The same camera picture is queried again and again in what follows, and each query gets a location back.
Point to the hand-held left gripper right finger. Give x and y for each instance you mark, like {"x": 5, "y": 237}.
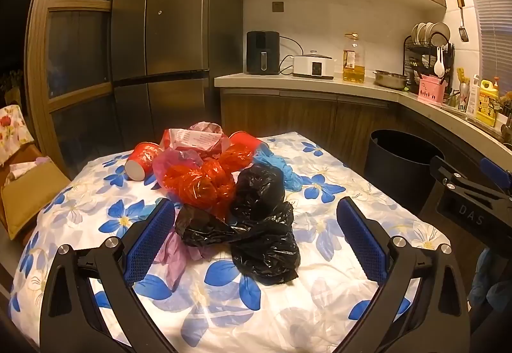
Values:
{"x": 362, "y": 241}

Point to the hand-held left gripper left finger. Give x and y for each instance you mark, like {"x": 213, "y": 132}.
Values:
{"x": 148, "y": 245}

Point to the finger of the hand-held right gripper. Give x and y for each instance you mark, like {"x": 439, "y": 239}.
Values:
{"x": 496, "y": 171}
{"x": 452, "y": 179}

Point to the black trash bin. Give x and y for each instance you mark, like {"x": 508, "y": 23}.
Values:
{"x": 394, "y": 181}

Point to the red plastic bag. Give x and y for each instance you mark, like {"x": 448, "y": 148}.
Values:
{"x": 200, "y": 185}

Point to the translucent pink plastic bag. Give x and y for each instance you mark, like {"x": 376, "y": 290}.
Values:
{"x": 172, "y": 163}

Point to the red paper cup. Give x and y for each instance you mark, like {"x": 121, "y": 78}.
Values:
{"x": 246, "y": 141}
{"x": 140, "y": 159}

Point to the black plastic bag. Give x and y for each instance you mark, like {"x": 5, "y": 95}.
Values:
{"x": 260, "y": 241}

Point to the red and white printed bag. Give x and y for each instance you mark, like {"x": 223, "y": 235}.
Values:
{"x": 192, "y": 139}

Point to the person's right hand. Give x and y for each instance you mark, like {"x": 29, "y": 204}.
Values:
{"x": 494, "y": 277}

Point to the yellow detergent bottle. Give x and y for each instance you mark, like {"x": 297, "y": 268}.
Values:
{"x": 488, "y": 105}

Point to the blue floral blanket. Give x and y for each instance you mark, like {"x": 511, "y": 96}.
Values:
{"x": 320, "y": 305}

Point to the white pump bottle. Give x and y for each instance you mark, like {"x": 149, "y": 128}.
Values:
{"x": 473, "y": 97}

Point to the green beer can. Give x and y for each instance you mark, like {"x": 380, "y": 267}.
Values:
{"x": 463, "y": 99}

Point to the pink utensil basket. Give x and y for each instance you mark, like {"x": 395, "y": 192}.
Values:
{"x": 432, "y": 93}

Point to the yellow dish brushes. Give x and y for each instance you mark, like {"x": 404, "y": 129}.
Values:
{"x": 462, "y": 75}

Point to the white rice spoon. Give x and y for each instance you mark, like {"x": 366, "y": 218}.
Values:
{"x": 439, "y": 65}

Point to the steel bowl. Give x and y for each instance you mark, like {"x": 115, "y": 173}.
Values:
{"x": 390, "y": 80}

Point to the black dish rack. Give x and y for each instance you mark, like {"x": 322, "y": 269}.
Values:
{"x": 412, "y": 61}

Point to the chair with tan cushion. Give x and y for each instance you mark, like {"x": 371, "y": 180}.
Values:
{"x": 28, "y": 193}

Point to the hanging slotted spatula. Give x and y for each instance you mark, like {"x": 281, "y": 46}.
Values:
{"x": 463, "y": 33}

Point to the row of white plates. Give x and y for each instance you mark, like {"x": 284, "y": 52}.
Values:
{"x": 430, "y": 33}

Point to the wooden lower cabinets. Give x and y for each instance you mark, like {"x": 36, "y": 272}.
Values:
{"x": 288, "y": 113}

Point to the cooking oil bottle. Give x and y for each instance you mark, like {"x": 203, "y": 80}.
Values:
{"x": 354, "y": 65}

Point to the window blinds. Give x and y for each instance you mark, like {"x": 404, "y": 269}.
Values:
{"x": 492, "y": 17}

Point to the red floral cloth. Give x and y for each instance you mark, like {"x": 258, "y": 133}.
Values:
{"x": 14, "y": 129}

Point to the white electric cooker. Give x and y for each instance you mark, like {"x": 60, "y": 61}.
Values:
{"x": 312, "y": 65}

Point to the stone kitchen countertop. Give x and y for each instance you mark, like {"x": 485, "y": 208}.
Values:
{"x": 280, "y": 80}

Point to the wooden framed glass door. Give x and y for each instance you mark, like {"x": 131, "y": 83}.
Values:
{"x": 76, "y": 57}

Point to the dark steel refrigerator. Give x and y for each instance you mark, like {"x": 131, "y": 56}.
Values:
{"x": 180, "y": 37}

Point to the black air fryer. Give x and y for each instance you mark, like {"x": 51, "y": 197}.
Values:
{"x": 262, "y": 53}

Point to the dark wall socket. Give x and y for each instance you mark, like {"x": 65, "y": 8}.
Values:
{"x": 278, "y": 6}

